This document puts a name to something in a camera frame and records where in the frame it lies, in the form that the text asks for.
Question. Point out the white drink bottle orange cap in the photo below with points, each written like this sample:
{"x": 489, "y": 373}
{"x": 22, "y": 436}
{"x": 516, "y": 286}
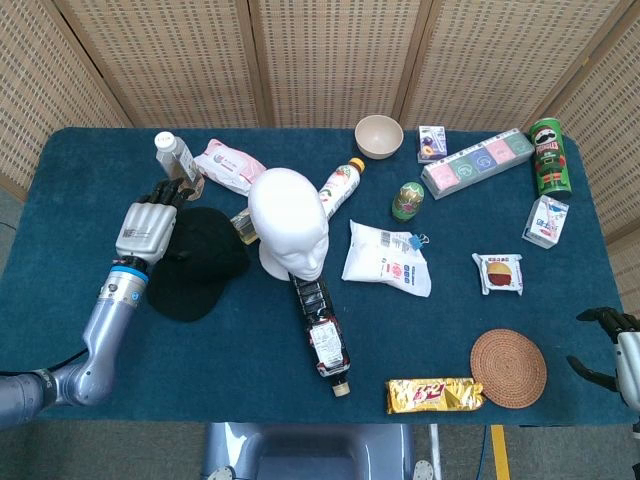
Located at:
{"x": 340, "y": 187}

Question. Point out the blue binder clip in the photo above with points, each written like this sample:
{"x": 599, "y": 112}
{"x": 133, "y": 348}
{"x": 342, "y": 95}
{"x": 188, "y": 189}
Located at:
{"x": 416, "y": 242}

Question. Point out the small yellow tea bottle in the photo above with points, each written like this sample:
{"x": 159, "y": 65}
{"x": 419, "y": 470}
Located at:
{"x": 245, "y": 227}

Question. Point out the white plastic bag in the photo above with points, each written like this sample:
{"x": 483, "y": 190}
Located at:
{"x": 385, "y": 262}

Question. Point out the white milk carton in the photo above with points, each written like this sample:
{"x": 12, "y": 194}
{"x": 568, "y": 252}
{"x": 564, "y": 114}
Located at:
{"x": 546, "y": 222}

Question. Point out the small purple juice carton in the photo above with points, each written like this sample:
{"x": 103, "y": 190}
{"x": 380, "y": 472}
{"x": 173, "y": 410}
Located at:
{"x": 432, "y": 145}

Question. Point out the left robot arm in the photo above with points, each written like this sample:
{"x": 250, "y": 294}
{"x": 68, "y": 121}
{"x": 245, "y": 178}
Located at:
{"x": 105, "y": 330}

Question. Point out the black baseball cap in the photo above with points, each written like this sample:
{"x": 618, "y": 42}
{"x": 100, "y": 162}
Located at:
{"x": 200, "y": 260}

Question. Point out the long multicolour tissue pack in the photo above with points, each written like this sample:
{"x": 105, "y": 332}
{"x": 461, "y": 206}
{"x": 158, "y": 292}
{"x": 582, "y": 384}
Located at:
{"x": 475, "y": 165}

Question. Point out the white snack cake packet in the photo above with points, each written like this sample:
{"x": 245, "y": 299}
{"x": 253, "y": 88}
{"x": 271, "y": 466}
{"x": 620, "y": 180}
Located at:
{"x": 497, "y": 274}

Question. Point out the pink wet wipes pack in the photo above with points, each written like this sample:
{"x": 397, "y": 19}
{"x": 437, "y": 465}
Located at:
{"x": 227, "y": 167}

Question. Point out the clear bottle white cap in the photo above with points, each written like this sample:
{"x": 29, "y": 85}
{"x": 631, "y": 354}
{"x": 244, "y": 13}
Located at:
{"x": 172, "y": 157}

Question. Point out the white foam mannequin head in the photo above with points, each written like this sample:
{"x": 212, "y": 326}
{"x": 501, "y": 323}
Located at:
{"x": 287, "y": 215}

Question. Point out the yellow floor tape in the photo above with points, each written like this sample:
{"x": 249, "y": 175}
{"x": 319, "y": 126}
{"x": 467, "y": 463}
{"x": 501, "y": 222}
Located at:
{"x": 500, "y": 452}

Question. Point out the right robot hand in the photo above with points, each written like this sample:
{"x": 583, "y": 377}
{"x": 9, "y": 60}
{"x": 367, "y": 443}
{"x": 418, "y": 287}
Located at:
{"x": 629, "y": 350}

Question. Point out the green Pringles can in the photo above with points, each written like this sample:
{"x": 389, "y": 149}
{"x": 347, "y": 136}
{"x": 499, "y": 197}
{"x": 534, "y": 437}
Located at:
{"x": 550, "y": 160}

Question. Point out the white pole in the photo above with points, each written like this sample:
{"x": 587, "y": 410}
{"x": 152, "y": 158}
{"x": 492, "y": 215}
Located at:
{"x": 436, "y": 445}

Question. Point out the large dark tea bottle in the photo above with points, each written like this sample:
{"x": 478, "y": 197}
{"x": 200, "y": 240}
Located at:
{"x": 322, "y": 335}

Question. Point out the beige bowl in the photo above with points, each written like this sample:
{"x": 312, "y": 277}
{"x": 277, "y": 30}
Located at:
{"x": 379, "y": 137}

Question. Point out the green egg-shaped tin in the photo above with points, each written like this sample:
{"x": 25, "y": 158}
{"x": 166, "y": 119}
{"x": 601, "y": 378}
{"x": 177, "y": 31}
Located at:
{"x": 409, "y": 201}

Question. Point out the woven folding screen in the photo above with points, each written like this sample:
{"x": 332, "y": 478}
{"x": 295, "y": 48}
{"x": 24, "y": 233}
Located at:
{"x": 330, "y": 60}

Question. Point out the gold biscuit pack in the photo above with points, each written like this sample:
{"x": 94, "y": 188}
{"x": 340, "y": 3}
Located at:
{"x": 430, "y": 396}

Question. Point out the blue table cloth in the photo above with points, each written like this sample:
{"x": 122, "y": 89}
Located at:
{"x": 225, "y": 360}

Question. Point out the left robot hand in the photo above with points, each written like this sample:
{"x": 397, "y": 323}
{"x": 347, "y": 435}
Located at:
{"x": 145, "y": 230}

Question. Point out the round woven rattan coaster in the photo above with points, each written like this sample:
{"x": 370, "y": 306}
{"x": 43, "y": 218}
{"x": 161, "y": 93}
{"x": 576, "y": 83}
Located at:
{"x": 507, "y": 369}

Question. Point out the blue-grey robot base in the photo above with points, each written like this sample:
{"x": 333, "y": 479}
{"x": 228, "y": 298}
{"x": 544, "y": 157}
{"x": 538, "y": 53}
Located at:
{"x": 310, "y": 452}

